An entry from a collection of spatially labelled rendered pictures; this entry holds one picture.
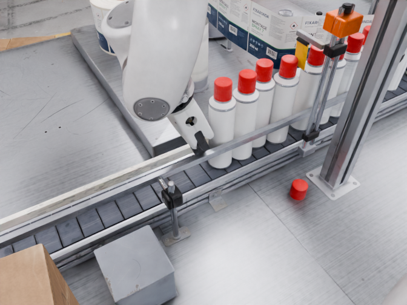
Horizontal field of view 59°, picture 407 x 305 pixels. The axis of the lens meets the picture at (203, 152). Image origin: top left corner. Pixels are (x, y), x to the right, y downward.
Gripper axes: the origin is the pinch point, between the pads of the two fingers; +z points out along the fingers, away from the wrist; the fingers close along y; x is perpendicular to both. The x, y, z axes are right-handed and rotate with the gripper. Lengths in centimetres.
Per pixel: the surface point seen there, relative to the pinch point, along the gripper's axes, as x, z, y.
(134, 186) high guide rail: 14.2, -7.1, -4.5
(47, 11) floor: 16, 95, 316
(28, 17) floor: 32, 89, 313
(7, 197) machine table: 39.3, -2.1, 17.5
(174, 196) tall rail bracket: 9.4, -6.2, -10.6
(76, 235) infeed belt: 28.1, -3.4, -2.9
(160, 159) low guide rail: 7.8, 0.3, 3.3
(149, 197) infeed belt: 13.9, 1.7, -1.9
